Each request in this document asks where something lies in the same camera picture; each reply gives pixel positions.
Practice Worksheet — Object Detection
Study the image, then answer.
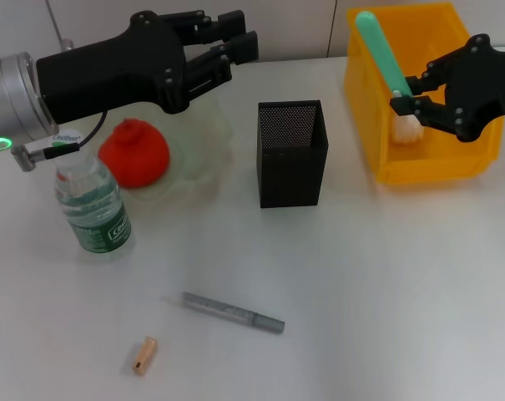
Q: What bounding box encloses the clear water bottle green label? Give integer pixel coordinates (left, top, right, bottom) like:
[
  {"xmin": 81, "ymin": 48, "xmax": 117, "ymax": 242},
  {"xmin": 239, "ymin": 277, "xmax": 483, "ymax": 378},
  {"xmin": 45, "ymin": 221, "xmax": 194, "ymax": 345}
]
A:
[{"xmin": 48, "ymin": 129, "xmax": 134, "ymax": 264}]

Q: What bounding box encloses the grey marker pen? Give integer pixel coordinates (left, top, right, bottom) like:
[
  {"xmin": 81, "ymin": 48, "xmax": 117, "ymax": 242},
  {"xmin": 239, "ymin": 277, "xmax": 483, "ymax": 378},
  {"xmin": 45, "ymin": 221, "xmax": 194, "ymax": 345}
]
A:
[{"xmin": 180, "ymin": 291, "xmax": 286, "ymax": 335}]

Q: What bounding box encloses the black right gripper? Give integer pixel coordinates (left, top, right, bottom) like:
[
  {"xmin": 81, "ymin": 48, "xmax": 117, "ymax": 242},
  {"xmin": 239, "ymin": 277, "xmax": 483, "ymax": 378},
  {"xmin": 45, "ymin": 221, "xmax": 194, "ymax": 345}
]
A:
[{"xmin": 389, "ymin": 33, "xmax": 505, "ymax": 143}]

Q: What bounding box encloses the red-orange fruit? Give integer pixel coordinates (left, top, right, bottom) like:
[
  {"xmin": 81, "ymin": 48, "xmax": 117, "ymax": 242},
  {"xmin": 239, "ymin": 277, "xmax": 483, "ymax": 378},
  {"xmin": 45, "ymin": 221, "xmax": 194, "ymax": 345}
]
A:
[{"xmin": 98, "ymin": 118, "xmax": 171, "ymax": 190}]

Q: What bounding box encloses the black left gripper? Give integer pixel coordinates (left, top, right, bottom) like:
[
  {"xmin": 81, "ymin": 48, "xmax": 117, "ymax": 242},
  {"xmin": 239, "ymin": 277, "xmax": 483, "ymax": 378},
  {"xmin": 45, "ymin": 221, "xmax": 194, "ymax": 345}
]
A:
[{"xmin": 34, "ymin": 10, "xmax": 247, "ymax": 124}]

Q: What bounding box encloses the black mesh pen holder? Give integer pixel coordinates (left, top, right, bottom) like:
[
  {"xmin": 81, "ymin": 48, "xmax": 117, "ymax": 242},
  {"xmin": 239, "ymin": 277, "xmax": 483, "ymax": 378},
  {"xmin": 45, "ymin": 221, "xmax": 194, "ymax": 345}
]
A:
[{"xmin": 254, "ymin": 99, "xmax": 331, "ymax": 209}]

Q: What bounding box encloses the green pen white tip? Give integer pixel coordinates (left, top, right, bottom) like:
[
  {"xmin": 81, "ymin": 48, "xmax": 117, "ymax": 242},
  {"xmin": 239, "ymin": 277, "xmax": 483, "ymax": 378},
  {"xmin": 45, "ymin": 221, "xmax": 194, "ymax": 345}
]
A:
[{"xmin": 355, "ymin": 11, "xmax": 414, "ymax": 100}]

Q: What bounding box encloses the yellow plastic bin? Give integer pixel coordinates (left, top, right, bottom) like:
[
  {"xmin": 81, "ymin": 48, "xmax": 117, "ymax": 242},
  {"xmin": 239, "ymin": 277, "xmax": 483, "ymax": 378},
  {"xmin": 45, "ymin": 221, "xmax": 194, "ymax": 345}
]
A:
[{"xmin": 344, "ymin": 2, "xmax": 505, "ymax": 187}]

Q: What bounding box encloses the small tan cylinder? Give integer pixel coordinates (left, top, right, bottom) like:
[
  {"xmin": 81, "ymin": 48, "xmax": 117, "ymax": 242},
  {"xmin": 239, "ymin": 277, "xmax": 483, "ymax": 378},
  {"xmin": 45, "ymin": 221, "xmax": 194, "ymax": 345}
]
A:
[{"xmin": 131, "ymin": 336, "xmax": 159, "ymax": 375}]

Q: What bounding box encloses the white paper ball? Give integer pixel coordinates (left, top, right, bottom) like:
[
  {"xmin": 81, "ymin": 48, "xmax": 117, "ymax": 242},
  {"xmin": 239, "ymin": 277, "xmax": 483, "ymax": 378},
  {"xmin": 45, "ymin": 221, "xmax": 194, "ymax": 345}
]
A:
[{"xmin": 391, "ymin": 115, "xmax": 424, "ymax": 145}]

